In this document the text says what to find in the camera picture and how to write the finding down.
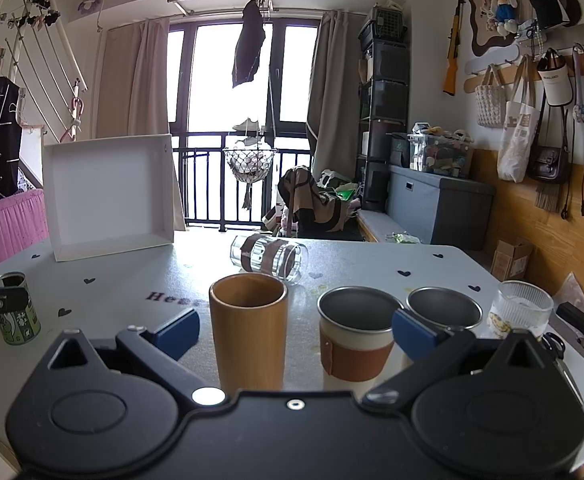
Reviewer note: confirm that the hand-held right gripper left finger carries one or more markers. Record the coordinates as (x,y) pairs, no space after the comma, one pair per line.
(178,332)

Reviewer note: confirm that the tall bamboo cup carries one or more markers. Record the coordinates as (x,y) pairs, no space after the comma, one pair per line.
(248,332)

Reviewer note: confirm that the white black bucket bag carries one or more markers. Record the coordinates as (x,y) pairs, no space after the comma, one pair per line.
(554,85)

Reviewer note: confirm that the ribbed glass cup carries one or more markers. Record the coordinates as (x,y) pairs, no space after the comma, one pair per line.
(519,312)

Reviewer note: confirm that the brown leather shoulder bag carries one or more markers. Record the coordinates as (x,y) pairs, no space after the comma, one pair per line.
(548,162)

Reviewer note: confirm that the small cardboard box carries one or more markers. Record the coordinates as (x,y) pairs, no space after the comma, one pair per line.
(512,260)

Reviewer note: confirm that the black power adapter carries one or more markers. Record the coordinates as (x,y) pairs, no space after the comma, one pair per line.
(577,317)

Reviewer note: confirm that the beige curtain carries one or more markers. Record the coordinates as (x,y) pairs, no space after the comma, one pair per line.
(329,80)
(132,80)

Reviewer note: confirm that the clear plastic storage box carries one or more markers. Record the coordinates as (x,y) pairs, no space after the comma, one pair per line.
(439,157)

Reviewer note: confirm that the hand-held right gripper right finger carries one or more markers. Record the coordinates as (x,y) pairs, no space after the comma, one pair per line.
(414,332)

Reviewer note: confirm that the black drawer shelf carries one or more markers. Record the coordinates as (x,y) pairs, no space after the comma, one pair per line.
(384,100)

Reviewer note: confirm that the clear glass cup brown band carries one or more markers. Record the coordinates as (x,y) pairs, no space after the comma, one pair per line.
(269,257)

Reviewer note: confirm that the grey storage bench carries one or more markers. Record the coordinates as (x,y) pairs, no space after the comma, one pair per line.
(442,205)

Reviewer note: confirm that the orange toy rifle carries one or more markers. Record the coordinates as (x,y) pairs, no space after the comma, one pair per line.
(453,60)

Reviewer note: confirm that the black balcony railing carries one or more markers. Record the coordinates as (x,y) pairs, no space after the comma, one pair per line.
(207,185)

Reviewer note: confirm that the green printed can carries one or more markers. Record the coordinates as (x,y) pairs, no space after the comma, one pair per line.
(18,322)

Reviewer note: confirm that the white shoes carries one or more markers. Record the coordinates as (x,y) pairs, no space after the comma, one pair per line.
(246,124)

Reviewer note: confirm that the black scissors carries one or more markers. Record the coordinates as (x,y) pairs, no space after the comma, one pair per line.
(554,346)

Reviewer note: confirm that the white cardboard box lid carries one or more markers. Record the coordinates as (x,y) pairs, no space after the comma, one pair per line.
(107,195)

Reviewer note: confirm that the black and white handbag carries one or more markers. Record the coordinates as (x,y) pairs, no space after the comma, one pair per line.
(547,5)

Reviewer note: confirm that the white clothes drying rack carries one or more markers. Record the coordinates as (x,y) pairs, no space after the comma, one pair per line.
(37,50)

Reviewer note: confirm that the white knit tote bag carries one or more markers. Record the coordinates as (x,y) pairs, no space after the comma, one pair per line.
(491,105)

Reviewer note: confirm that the hanging net basket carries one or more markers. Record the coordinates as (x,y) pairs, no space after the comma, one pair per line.
(248,162)

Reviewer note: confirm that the plush toy blue outfit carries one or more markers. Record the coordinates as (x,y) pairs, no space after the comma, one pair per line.
(504,7)

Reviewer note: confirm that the brown wavy wall board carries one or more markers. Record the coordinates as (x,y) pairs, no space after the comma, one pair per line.
(482,42)

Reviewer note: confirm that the chair with brown blanket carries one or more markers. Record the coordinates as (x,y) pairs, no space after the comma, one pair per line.
(317,205)

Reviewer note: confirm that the canvas tote bag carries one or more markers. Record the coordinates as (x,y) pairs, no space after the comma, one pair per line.
(517,135)

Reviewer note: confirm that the green plastic bag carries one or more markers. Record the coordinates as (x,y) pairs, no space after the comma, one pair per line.
(344,192)

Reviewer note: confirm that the pink pleated cloth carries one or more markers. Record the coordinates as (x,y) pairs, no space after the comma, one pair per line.
(7,230)

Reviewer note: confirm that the white cup brown sleeve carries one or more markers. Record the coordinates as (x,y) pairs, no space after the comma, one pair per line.
(354,350)

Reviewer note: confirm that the dark hanging garment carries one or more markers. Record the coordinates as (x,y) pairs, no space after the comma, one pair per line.
(247,45)

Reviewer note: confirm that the plain metal cup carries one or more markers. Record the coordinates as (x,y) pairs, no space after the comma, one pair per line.
(444,307)

